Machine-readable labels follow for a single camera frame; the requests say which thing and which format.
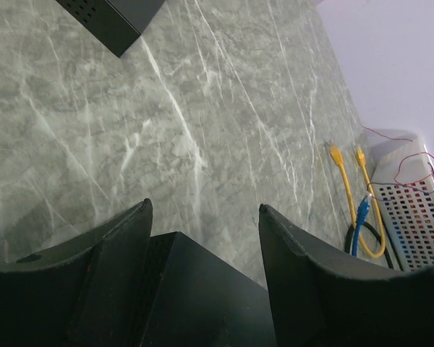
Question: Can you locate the red thin wire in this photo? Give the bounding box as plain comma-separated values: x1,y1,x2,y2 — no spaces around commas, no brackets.
362,125,414,142

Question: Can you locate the dark network switch far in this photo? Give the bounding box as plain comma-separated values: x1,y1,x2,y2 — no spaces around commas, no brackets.
57,0,164,57

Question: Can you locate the blue ethernet cable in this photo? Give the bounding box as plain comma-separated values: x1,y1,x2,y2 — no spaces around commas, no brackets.
351,193,373,257

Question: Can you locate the yellow ethernet cable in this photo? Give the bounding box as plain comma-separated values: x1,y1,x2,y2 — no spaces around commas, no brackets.
325,141,387,259

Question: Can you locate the black ethernet cable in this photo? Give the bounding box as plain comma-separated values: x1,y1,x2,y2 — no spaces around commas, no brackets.
344,222,395,270

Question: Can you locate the purple thin wire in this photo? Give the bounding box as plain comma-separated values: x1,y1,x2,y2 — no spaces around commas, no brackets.
393,153,434,192

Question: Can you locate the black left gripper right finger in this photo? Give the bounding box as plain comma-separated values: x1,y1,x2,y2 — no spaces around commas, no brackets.
258,205,434,346

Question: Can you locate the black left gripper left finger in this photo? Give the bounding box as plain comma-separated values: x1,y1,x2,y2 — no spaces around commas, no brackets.
0,200,153,346

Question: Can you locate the white plastic basket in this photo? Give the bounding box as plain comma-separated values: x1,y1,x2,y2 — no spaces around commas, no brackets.
369,129,434,271

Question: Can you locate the black network switch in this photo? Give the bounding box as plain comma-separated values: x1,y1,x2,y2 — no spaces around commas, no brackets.
128,232,276,346

